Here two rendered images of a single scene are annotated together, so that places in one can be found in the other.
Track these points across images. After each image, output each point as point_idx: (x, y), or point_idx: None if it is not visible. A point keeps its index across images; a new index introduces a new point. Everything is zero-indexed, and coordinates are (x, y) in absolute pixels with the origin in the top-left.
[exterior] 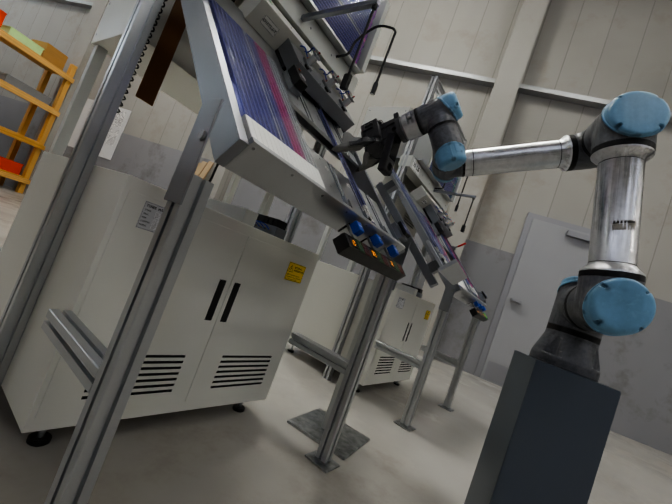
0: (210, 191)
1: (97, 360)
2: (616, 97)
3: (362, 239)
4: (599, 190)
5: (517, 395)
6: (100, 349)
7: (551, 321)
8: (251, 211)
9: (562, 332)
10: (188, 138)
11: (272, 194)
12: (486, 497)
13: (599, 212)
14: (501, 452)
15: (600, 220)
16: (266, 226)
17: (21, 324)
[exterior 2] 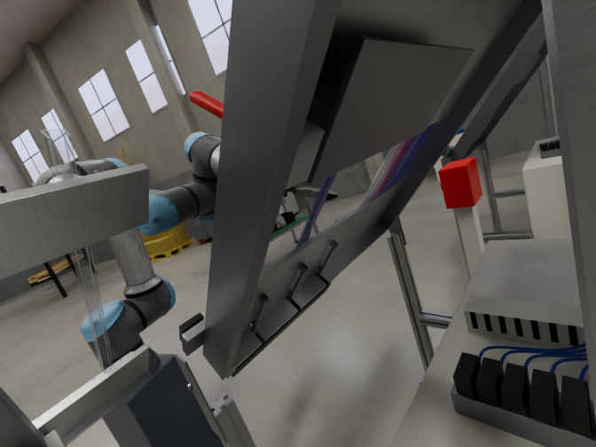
0: (388, 240)
1: (429, 311)
2: (121, 161)
3: (294, 304)
4: (135, 231)
5: (179, 389)
6: (440, 317)
7: (134, 344)
8: (467, 301)
9: (143, 342)
10: (399, 218)
11: (371, 245)
12: (213, 444)
13: (142, 246)
14: (200, 419)
15: (144, 250)
16: (480, 359)
17: None
